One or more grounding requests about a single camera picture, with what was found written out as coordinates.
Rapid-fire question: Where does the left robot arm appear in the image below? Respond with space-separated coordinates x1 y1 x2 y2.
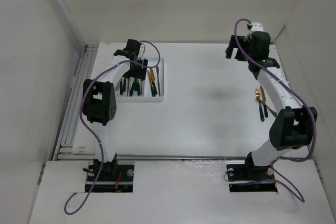
80 39 148 181

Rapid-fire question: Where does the silver rose fork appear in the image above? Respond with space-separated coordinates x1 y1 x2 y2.
114 82 120 91

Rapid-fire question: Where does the rose gold knife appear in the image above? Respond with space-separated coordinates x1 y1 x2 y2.
156 67 163 97

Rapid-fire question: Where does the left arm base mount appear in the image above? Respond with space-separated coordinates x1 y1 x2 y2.
83 164 134 193

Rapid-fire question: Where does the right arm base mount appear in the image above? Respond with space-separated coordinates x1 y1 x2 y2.
225 164 278 193

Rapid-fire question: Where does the white cutlery tray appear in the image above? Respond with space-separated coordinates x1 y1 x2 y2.
115 58 165 103

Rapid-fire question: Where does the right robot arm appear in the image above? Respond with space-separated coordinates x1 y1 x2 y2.
225 18 318 180

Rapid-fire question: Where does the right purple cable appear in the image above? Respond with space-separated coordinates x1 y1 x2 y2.
233 18 317 204

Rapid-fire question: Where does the gold knife green handle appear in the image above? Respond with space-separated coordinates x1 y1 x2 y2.
150 69 158 95
260 86 268 118
147 70 156 97

